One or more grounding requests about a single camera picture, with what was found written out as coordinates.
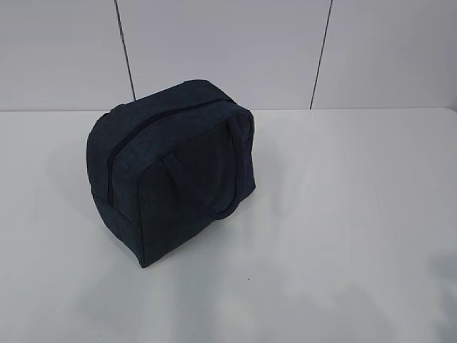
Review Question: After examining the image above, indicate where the navy blue fabric lunch bag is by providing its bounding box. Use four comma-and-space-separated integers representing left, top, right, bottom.
86, 79, 256, 267

